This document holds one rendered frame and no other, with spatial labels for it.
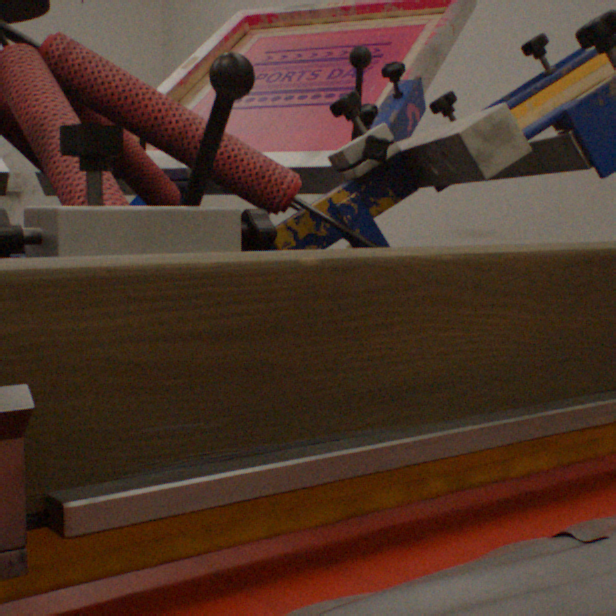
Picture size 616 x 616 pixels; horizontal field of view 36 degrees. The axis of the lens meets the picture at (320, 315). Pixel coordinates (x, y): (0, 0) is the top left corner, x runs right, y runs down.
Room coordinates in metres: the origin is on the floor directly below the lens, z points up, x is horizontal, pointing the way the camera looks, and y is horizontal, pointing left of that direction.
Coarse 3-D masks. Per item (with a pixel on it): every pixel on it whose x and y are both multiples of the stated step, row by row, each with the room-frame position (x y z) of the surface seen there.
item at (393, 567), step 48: (336, 528) 0.34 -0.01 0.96; (384, 528) 0.34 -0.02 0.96; (432, 528) 0.34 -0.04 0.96; (480, 528) 0.34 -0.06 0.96; (144, 576) 0.30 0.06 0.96; (192, 576) 0.30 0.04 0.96; (240, 576) 0.30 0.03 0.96; (288, 576) 0.30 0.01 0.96; (336, 576) 0.30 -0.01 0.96; (384, 576) 0.30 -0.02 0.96
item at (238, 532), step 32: (576, 448) 0.41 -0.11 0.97; (608, 448) 0.43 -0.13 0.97; (416, 480) 0.36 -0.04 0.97; (448, 480) 0.37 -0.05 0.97; (480, 480) 0.38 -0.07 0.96; (288, 512) 0.32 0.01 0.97; (320, 512) 0.33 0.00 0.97; (352, 512) 0.34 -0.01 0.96; (128, 544) 0.28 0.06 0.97; (160, 544) 0.29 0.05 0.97; (192, 544) 0.30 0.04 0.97; (224, 544) 0.30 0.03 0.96; (32, 576) 0.27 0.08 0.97; (64, 576) 0.27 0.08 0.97; (96, 576) 0.28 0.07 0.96
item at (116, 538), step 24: (576, 432) 0.41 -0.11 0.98; (600, 432) 0.42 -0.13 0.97; (480, 456) 0.38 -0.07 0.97; (504, 456) 0.38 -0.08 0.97; (360, 480) 0.34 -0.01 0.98; (384, 480) 0.35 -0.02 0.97; (408, 480) 0.35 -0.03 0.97; (240, 504) 0.31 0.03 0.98; (264, 504) 0.31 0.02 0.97; (288, 504) 0.32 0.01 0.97; (48, 528) 0.27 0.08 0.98; (120, 528) 0.28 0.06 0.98; (144, 528) 0.29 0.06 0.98; (168, 528) 0.29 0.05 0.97; (192, 528) 0.30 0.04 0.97; (48, 552) 0.27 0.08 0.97; (72, 552) 0.27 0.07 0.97
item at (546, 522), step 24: (528, 480) 0.41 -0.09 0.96; (552, 480) 0.41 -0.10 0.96; (576, 480) 0.41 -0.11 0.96; (600, 480) 0.41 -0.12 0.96; (456, 504) 0.37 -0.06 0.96; (480, 504) 0.37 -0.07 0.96; (504, 504) 0.37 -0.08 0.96; (528, 504) 0.37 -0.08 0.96; (552, 504) 0.37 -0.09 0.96; (576, 504) 0.37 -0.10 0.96; (600, 504) 0.37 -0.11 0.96; (528, 528) 0.34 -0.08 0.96; (552, 528) 0.34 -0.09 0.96
